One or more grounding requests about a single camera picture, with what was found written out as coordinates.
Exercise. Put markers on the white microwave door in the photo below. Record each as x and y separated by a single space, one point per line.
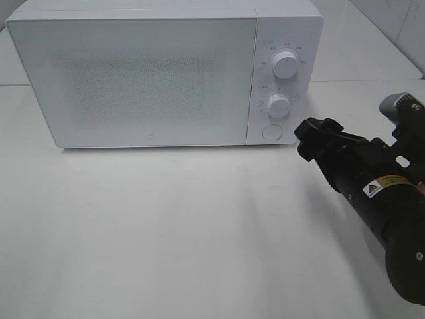
132 83

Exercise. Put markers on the white microwave oven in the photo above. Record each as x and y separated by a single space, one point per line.
295 25

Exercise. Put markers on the lower white timer knob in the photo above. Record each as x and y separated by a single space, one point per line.
278 106

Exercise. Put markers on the round white door button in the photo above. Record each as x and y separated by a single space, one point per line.
272 132

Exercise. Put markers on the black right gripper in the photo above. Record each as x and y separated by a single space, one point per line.
347 161

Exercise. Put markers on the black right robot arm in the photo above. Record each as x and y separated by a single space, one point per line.
380 191

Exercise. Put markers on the upper white power knob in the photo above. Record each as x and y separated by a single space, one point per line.
285 64

